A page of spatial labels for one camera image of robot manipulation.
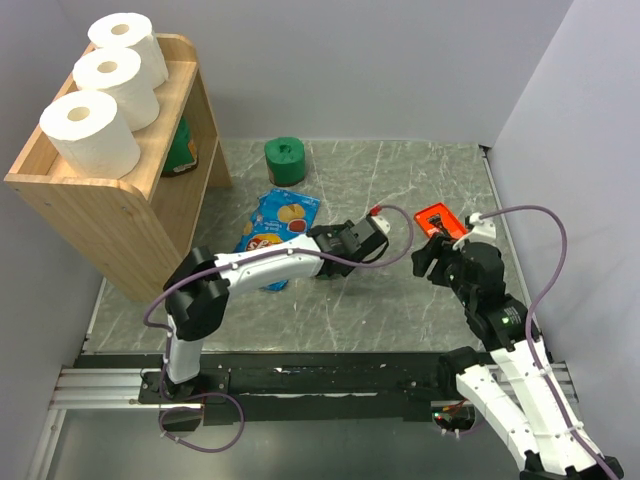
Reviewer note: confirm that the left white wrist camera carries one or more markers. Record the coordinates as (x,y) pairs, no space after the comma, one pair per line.
(381,222)

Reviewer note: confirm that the orange razor package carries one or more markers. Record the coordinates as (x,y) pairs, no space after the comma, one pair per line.
(438,218)

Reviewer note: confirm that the white paper towel roll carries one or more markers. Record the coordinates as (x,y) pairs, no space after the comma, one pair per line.
(134,31)
(120,73)
(90,133)

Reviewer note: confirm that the wooden shelf unit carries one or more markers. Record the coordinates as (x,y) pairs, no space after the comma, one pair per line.
(135,230)

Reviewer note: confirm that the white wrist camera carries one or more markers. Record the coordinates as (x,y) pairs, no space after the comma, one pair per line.
(381,222)
(478,230)

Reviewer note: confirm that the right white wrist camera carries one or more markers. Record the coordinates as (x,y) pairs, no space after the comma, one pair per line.
(478,230)

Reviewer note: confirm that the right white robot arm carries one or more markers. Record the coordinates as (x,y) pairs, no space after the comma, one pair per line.
(534,420)

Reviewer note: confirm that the green roll front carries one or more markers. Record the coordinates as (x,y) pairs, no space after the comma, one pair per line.
(182,156)

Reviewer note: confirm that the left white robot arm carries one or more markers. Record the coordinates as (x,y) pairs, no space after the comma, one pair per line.
(196,309)

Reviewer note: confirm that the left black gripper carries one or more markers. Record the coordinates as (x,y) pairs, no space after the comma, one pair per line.
(368,238)

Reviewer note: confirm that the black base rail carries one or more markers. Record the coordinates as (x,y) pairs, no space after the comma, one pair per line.
(295,386)

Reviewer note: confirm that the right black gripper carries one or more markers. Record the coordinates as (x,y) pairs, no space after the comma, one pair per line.
(439,259)

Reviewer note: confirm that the green roll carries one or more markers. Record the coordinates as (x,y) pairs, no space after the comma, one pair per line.
(182,156)
(329,274)
(285,159)

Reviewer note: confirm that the blue Lays chips bag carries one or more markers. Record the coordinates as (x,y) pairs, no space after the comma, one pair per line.
(276,239)

